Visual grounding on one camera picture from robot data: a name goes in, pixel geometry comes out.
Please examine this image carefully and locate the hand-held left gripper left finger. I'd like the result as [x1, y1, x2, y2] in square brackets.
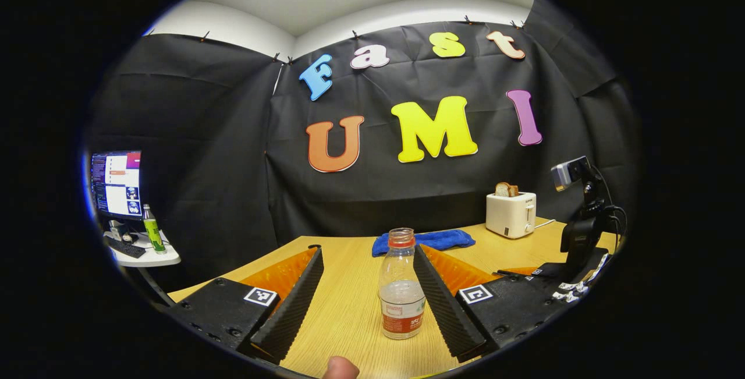
[168, 246, 325, 366]

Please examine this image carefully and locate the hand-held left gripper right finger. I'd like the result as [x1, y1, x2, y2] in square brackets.
[413, 243, 568, 363]

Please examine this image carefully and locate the clear plastic water bottle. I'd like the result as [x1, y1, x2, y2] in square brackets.
[378, 228, 427, 341]

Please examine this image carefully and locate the green bottle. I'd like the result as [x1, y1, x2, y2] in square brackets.
[142, 204, 167, 255]

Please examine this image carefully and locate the white toaster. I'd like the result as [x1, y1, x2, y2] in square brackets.
[485, 192, 538, 239]

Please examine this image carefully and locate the blue towel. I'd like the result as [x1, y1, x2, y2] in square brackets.
[372, 229, 477, 258]

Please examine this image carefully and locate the white side table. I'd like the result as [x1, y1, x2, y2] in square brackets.
[107, 230, 182, 307]

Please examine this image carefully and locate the black backdrop cloth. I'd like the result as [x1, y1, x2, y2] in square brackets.
[87, 0, 641, 292]

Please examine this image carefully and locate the black keyboard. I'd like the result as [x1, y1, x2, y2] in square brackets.
[104, 236, 147, 260]

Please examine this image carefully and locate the computer monitor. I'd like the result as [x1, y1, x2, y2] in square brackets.
[90, 150, 143, 221]

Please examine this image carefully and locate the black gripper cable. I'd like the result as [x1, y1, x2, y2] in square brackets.
[593, 164, 629, 252]

